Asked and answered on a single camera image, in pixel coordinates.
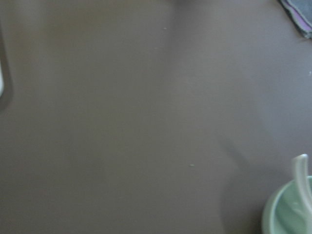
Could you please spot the pale green bowl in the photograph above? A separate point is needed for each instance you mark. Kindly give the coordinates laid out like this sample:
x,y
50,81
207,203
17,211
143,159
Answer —
x,y
284,212

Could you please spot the cream rabbit tray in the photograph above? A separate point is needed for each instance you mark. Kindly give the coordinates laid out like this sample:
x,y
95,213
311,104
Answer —
x,y
1,81

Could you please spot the white ceramic spoon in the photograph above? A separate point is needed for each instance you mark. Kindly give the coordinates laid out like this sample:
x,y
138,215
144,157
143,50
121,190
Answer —
x,y
301,180

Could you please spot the grey folded cloth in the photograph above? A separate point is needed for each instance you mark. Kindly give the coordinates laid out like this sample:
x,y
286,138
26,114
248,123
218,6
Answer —
x,y
300,12

